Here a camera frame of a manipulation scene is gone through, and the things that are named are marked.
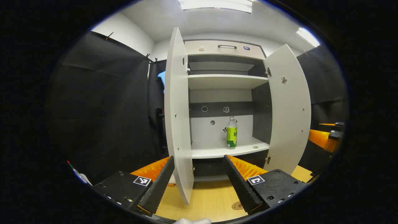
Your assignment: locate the small ceiling light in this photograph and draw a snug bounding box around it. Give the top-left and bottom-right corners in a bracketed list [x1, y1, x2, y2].
[296, 27, 321, 48]

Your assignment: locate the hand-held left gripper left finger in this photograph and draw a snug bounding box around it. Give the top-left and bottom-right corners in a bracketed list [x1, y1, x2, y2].
[93, 156, 175, 216]

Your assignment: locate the long ceiling light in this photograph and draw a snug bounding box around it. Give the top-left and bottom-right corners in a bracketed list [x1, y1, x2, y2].
[178, 0, 253, 14]

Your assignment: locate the black backdrop cloth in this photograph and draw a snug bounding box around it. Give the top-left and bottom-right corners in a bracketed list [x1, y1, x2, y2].
[47, 30, 348, 185]

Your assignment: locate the grey cabinet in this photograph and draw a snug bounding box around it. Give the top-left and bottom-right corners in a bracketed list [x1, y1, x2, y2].
[183, 39, 271, 182]

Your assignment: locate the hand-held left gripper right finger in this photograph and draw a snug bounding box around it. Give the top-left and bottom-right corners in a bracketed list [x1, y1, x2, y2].
[223, 155, 307, 216]

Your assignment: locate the grey cabinet door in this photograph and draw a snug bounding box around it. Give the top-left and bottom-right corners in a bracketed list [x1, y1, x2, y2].
[263, 44, 312, 175]
[164, 27, 195, 205]

